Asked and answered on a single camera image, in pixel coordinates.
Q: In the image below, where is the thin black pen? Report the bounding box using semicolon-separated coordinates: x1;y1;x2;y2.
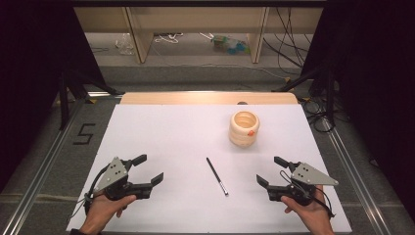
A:
206;157;230;197

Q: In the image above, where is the white cord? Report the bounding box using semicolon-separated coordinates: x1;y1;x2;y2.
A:
154;32;184;44

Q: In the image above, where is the coiled black floor cable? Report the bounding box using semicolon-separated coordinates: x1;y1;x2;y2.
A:
300;97;336;133

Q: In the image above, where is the person's right hand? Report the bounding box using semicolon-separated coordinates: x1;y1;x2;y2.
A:
281;185;334;230

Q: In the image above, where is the white table sheet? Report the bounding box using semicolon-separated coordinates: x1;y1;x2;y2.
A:
66;103;353;234

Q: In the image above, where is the person's left hand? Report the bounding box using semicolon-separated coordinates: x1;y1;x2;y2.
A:
81;194;137;230

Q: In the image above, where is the clear plastic bag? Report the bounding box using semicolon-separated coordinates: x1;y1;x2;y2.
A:
115;33;135;56

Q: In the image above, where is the black metal stand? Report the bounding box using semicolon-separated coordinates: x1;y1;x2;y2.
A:
273;62;337;126
58;70;120;131

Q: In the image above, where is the metal floor rail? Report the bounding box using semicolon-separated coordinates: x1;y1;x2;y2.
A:
0;97;86;235
321;117;392;235

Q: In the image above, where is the bundle of black cables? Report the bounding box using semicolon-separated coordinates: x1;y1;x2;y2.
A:
262;7;314;71

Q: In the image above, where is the beige wooden shelf unit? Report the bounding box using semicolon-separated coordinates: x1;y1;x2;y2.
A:
73;6;324;65

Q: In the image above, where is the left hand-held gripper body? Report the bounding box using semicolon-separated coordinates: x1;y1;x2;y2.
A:
92;156;154;202

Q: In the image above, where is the green and blue package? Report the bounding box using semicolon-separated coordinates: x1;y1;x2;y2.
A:
211;33;252;56

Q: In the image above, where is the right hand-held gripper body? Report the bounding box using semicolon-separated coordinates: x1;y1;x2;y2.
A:
266;162;340;208

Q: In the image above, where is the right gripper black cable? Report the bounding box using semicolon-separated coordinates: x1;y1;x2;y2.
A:
279;169;337;219

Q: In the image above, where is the dark curtain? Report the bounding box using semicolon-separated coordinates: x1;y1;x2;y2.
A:
0;0;106;194
301;0;415;223

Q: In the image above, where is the cream ringed pen holder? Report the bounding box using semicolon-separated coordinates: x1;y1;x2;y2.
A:
228;110;261;148

